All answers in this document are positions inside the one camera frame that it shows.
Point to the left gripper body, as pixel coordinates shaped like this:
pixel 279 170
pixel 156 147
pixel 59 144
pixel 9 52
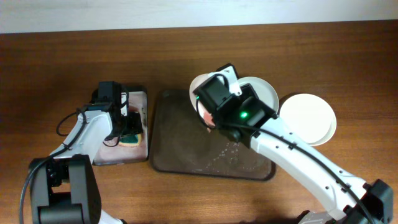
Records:
pixel 132 125

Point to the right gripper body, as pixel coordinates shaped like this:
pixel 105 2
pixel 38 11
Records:
pixel 247 94

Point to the pale green plate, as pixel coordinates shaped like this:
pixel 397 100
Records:
pixel 264 91

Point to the white plate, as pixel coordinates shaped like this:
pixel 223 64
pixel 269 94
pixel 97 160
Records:
pixel 310 117
pixel 207 117

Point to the green yellow sponge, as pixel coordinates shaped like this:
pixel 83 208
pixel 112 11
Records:
pixel 131 140

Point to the white plate front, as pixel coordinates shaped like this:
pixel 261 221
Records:
pixel 310 117

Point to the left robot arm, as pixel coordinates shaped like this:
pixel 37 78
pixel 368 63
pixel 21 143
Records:
pixel 62 186

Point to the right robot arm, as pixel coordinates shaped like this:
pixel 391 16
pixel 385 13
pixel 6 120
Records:
pixel 345 197

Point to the small black tray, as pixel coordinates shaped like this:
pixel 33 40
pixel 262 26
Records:
pixel 110 152

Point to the large brown tray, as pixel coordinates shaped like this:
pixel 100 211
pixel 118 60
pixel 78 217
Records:
pixel 180 144

